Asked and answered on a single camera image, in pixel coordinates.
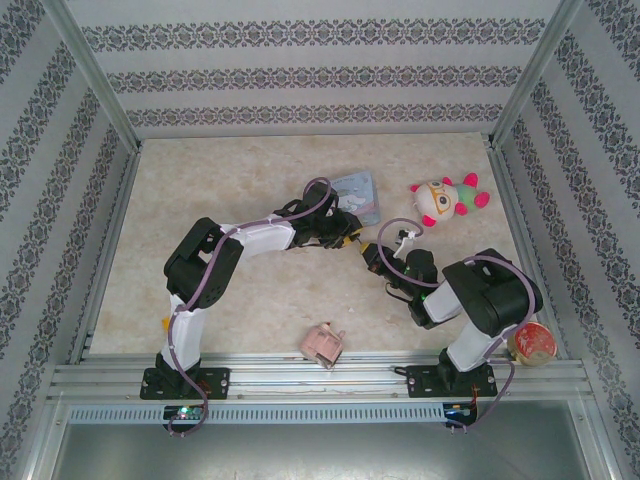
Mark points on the pink toy house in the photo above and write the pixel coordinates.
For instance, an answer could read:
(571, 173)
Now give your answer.
(322, 345)

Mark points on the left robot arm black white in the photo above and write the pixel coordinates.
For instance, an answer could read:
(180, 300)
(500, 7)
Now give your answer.
(190, 330)

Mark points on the plush doll with pink limbs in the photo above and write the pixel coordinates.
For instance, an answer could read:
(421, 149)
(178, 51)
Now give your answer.
(445, 200)

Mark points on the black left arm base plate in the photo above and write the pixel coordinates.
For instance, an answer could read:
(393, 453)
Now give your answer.
(215, 382)

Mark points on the grey metal panel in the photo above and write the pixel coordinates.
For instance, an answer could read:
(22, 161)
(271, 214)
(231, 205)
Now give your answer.
(320, 450)

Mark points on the aluminium mounting rail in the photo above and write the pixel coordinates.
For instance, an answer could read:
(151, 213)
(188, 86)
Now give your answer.
(320, 377)

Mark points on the round tin with red lid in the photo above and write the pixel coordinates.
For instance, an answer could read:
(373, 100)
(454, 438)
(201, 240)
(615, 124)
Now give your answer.
(532, 342)

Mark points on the yellow plastic object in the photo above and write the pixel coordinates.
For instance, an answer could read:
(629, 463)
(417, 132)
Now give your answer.
(166, 324)

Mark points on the blue cartoon print tin box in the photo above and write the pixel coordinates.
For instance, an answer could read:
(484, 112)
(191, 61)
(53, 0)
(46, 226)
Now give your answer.
(360, 197)

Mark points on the aluminium frame upright post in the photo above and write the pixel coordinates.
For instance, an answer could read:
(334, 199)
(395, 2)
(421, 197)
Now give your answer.
(537, 70)
(90, 70)

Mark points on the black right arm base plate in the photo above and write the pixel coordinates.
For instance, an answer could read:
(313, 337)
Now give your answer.
(425, 382)

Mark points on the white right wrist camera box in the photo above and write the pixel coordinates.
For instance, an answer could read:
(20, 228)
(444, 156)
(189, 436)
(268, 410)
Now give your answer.
(406, 240)

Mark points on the circuit board with green light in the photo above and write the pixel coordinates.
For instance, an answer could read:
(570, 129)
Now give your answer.
(182, 412)

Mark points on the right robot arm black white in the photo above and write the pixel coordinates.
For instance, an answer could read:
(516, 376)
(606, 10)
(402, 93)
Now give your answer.
(490, 300)

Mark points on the aluminium table side rail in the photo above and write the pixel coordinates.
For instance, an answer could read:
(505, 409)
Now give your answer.
(511, 200)
(117, 215)

